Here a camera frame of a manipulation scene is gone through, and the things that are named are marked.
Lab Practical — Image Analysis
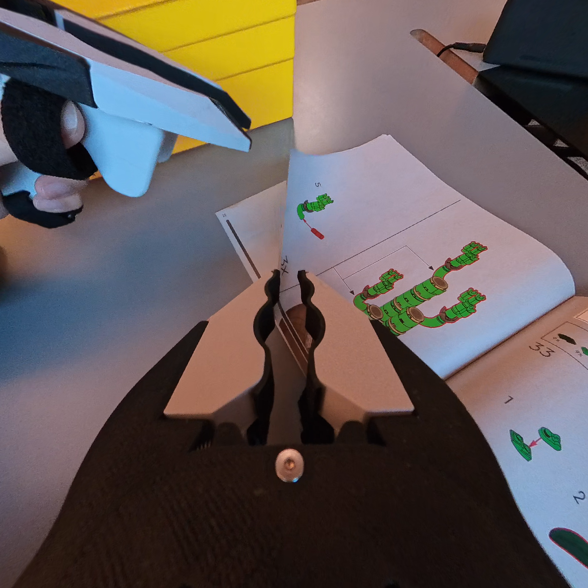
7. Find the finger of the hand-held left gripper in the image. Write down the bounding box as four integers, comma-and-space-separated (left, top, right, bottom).
0, 45, 252, 153
0, 6, 252, 131

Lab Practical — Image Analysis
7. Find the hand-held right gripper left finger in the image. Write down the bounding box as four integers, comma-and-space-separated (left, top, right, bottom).
163, 270, 282, 445

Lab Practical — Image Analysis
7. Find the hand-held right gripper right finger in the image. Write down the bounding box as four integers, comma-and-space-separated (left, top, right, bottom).
298, 270, 416, 445

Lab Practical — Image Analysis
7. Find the building instruction booklet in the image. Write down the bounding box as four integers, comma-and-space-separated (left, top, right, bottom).
216, 134, 588, 588

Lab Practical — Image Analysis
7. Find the grey desk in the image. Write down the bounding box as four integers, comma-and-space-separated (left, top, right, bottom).
0, 0, 588, 586

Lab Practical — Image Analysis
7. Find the person's left hand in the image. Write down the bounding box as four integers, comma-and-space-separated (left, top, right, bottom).
0, 98, 88, 220

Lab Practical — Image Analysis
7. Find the yellow plastic bin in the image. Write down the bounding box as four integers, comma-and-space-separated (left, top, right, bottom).
55, 0, 297, 154

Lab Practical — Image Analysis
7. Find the black cable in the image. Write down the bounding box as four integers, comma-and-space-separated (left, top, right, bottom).
436, 41, 488, 58

